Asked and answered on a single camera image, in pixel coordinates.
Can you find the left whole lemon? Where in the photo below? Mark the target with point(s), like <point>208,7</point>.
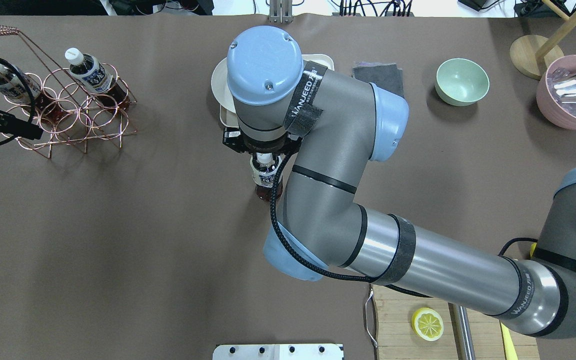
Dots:
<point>532,249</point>

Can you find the aluminium frame post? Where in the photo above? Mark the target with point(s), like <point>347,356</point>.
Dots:
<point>281,11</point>

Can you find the tea bottle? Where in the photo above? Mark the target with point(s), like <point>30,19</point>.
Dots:
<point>264,168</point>
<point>17,90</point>
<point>101,84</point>

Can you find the wooden cutting board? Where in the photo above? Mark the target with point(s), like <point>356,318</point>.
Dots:
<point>397,341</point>

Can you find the pink bowl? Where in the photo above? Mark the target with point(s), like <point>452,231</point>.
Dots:
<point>558,113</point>

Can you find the grey folded cloth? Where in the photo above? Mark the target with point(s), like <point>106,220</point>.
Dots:
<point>387,76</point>

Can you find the white round plate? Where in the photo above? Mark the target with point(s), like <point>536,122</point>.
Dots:
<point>220,88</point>

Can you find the yellow plastic knife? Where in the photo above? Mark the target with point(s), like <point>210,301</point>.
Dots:
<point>509,350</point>

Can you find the cream serving tray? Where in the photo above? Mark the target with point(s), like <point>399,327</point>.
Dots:
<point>230,119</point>

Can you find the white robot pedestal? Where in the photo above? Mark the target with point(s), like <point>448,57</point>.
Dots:
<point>280,351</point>

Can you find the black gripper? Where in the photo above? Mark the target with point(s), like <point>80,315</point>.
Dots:
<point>231,140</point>

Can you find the steel cylinder tool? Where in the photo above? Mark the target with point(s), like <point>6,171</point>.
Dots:
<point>463,336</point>

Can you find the green bowl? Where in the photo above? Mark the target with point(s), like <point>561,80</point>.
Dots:
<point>461,82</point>

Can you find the half lemon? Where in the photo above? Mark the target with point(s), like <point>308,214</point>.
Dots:
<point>427,323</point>

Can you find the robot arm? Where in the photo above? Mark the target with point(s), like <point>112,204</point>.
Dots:
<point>335,124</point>

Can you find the copper wire bottle rack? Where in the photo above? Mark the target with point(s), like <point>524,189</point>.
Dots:
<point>85,119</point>

